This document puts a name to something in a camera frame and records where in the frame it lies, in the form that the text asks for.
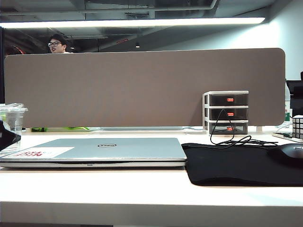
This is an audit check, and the black monitor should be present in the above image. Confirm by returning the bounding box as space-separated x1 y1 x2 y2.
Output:
285 80 303 116

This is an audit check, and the Rubik's cube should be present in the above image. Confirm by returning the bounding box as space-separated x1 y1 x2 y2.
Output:
292 115 303 140

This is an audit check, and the dark translucent drawer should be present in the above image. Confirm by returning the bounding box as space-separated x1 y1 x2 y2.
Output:
209 93 248 106
209 108 248 120
209 122 248 134

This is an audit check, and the white drawer organizer frame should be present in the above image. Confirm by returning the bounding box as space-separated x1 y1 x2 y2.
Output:
202 90 250 135

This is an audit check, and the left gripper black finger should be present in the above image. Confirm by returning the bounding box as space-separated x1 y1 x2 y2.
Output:
0 120 22 152

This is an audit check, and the clear plastic lidded cup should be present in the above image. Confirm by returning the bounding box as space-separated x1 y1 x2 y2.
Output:
0 103 28 137

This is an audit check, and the green object behind divider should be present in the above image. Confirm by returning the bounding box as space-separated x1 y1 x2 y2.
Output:
31 127 90 132

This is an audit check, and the thin black cable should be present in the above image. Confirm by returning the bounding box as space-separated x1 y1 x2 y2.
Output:
210 109 279 149

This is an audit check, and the silver Dell laptop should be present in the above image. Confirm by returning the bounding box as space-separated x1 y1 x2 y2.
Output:
0 137 188 169

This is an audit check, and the person with dark hair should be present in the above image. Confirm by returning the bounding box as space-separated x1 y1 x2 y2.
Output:
47 33 71 54

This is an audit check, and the black mouse pad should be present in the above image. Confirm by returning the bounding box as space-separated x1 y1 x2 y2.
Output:
181 142 303 187

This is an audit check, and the brown desk divider panel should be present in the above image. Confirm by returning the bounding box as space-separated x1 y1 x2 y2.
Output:
4 48 286 128

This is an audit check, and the black computer mouse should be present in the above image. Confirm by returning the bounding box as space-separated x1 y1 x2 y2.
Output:
267 143 303 166

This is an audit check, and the plastic bottle green label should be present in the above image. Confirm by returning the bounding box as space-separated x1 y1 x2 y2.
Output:
285 87 293 122

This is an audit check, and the long ceiling light strip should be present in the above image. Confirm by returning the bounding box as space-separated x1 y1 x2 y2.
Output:
0 17 266 29

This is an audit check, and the white flat device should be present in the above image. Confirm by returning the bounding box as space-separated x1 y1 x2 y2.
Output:
272 132 303 144

